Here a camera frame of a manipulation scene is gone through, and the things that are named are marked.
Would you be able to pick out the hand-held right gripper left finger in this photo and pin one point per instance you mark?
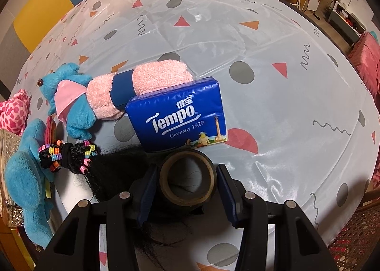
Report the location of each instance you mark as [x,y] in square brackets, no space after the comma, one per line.
[148,190]

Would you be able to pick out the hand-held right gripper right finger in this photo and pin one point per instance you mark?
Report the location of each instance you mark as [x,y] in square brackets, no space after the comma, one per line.
[227,193]

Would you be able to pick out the dark tape roll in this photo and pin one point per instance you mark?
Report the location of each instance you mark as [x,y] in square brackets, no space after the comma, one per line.
[204,160]

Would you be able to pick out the black wig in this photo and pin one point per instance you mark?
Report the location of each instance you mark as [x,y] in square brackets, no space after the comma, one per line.
[118,170]

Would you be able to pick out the blue tissue pack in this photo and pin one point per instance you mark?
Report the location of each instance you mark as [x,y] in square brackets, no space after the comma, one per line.
[178,110]

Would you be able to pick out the pink rolled towel blue band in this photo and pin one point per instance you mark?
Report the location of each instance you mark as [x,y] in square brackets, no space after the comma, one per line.
[160,76]

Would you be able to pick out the blue plush toy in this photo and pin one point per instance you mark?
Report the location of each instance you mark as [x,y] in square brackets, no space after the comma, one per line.
[26,176]

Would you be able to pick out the wicker chair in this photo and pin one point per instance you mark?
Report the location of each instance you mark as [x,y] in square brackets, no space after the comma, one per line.
[356,238]

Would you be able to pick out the silver ornate box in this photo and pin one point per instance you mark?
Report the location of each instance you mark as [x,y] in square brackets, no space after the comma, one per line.
[10,143]

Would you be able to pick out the pink spotted plush toy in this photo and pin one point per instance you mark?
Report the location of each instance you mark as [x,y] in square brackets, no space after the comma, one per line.
[14,110]

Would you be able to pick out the patterned plastic tablecloth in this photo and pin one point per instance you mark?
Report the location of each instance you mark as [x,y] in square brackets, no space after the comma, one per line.
[237,36]

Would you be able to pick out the pink blanket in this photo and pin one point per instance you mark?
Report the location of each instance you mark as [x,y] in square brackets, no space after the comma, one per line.
[368,57]

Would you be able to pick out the yellow padded panel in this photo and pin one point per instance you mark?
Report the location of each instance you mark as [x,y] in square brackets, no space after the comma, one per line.
[38,12]

